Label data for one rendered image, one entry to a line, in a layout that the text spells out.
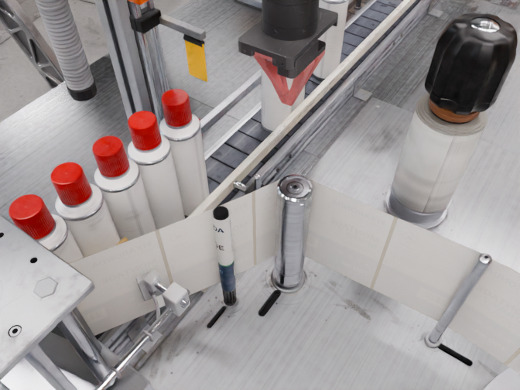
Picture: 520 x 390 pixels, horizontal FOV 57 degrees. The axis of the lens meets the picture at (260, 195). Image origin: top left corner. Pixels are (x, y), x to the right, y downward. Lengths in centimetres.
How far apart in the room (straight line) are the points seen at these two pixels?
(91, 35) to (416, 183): 244
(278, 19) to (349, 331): 38
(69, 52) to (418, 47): 81
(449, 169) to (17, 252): 49
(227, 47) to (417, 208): 62
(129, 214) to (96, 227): 5
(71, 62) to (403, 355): 51
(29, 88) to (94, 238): 209
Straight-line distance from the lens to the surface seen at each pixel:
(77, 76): 61
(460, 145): 62
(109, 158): 54
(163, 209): 65
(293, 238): 55
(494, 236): 77
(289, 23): 50
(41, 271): 39
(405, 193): 69
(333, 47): 92
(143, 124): 56
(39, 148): 97
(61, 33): 58
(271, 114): 81
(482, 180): 84
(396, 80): 107
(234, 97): 78
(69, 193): 53
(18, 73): 276
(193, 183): 66
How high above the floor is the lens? 145
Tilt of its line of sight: 50 degrees down
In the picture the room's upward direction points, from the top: straight up
